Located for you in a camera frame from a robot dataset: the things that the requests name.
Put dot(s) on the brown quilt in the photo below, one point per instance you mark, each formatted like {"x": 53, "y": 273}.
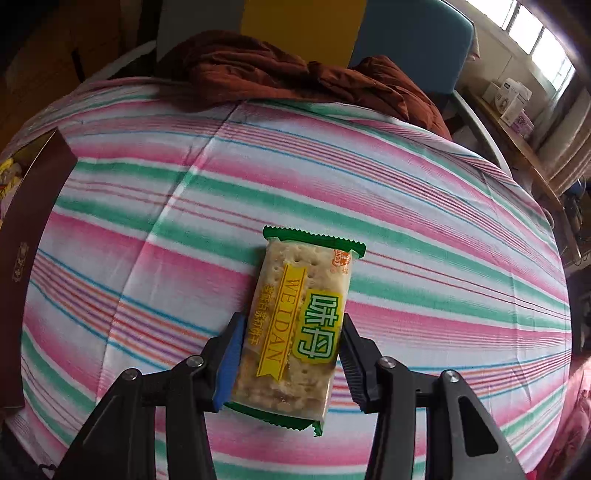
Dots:
{"x": 258, "y": 69}

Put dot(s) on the grey yellow blue headboard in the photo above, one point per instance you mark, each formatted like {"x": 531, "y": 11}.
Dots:
{"x": 406, "y": 32}

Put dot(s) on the wooden desk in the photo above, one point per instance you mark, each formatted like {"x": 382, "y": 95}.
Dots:
{"x": 521, "y": 152}

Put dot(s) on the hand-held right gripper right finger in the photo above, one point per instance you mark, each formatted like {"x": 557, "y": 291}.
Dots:
{"x": 355, "y": 369}

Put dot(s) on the green cracker packet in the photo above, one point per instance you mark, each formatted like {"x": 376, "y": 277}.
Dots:
{"x": 295, "y": 300}

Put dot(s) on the yellow packet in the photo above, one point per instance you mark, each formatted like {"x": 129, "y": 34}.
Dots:
{"x": 9, "y": 180}

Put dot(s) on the patterned beige curtain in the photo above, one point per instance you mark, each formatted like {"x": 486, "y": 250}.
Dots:
{"x": 568, "y": 147}

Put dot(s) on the purple box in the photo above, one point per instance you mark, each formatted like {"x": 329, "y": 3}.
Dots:
{"x": 524, "y": 124}

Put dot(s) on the small white box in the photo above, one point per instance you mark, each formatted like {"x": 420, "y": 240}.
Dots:
{"x": 492, "y": 93}

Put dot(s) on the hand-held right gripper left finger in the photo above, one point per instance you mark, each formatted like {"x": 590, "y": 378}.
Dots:
{"x": 228, "y": 364}

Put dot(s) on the gold tin box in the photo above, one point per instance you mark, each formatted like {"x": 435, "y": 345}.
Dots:
{"x": 27, "y": 258}

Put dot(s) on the white carton box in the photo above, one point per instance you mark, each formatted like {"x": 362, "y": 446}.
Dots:
{"x": 515, "y": 99}

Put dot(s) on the white bed rail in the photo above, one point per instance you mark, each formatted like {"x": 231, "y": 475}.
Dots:
{"x": 124, "y": 57}
{"x": 485, "y": 129}

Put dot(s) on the red cloth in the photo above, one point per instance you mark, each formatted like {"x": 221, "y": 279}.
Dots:
{"x": 572, "y": 424}

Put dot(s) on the window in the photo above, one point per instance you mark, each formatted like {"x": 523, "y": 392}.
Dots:
{"x": 531, "y": 27}

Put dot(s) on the wooden wardrobe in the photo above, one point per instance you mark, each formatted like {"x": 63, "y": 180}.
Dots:
{"x": 46, "y": 69}

